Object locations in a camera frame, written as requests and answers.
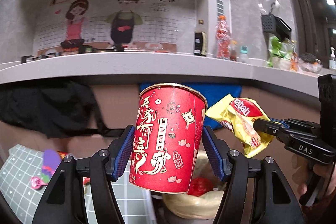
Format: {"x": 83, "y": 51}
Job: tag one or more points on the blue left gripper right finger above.
{"x": 216, "y": 151}

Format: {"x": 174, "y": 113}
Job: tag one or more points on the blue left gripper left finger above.
{"x": 120, "y": 150}

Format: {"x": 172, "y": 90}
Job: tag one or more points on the yellow wafer snack packet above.
{"x": 238, "y": 115}

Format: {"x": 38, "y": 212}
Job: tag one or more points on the red paper noodle cup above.
{"x": 167, "y": 137}

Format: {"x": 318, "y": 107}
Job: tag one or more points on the purple eggplant sponge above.
{"x": 51, "y": 160}

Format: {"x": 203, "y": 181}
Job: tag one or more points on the yellow trash bag bin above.
{"x": 204, "y": 195}

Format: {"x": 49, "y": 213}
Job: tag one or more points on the black hanging cloth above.
{"x": 56, "y": 109}

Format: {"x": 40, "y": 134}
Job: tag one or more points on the glass bowl dark contents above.
{"x": 309, "y": 63}

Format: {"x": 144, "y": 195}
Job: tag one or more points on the white pump bottle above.
{"x": 332, "y": 60}

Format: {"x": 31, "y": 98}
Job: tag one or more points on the green plastic bag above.
{"x": 279, "y": 50}

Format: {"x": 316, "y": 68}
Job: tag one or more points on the small teal cap bottle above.
{"x": 243, "y": 58}

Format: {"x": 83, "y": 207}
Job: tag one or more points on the green checked floor mat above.
{"x": 24, "y": 163}

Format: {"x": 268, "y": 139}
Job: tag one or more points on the black box on counter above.
{"x": 200, "y": 44}

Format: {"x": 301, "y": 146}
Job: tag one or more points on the orange cap plastic bottle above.
{"x": 223, "y": 38}

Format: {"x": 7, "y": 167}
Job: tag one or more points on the black wall rack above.
{"x": 274, "y": 25}

